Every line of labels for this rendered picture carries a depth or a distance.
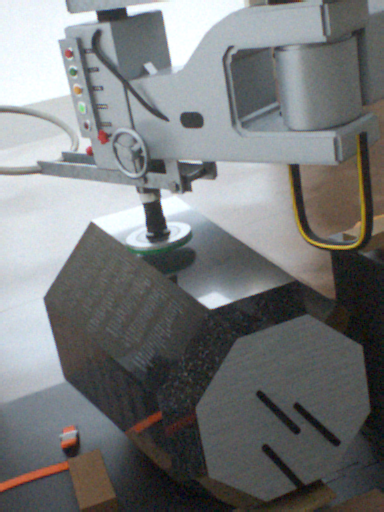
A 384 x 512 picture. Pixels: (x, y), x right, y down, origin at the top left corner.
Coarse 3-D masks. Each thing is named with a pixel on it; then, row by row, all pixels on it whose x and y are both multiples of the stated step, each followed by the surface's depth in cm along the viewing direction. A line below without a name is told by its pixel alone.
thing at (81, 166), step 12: (72, 156) 267; (84, 156) 263; (48, 168) 261; (60, 168) 256; (72, 168) 252; (84, 168) 248; (96, 168) 244; (192, 168) 232; (204, 168) 229; (96, 180) 247; (108, 180) 243; (120, 180) 239; (132, 180) 235; (144, 180) 230; (156, 180) 228; (192, 180) 225
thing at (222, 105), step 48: (336, 0) 171; (96, 48) 214; (240, 48) 187; (144, 96) 212; (192, 96) 201; (240, 96) 195; (192, 144) 207; (240, 144) 197; (288, 144) 187; (336, 144) 180
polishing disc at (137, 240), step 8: (168, 224) 254; (176, 224) 252; (184, 224) 251; (136, 232) 252; (144, 232) 250; (176, 232) 245; (184, 232) 243; (128, 240) 246; (136, 240) 244; (144, 240) 243; (152, 240) 242; (160, 240) 240; (168, 240) 239; (176, 240) 238; (136, 248) 240; (144, 248) 238; (152, 248) 237
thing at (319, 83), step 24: (288, 48) 179; (312, 48) 175; (336, 48) 175; (288, 72) 180; (312, 72) 177; (336, 72) 177; (288, 96) 183; (312, 96) 179; (336, 96) 179; (360, 96) 184; (288, 120) 186; (312, 120) 181; (336, 120) 181
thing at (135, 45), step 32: (64, 32) 222; (128, 32) 214; (160, 32) 223; (96, 64) 218; (128, 64) 216; (160, 64) 225; (96, 96) 224; (128, 96) 217; (96, 160) 235; (160, 160) 229
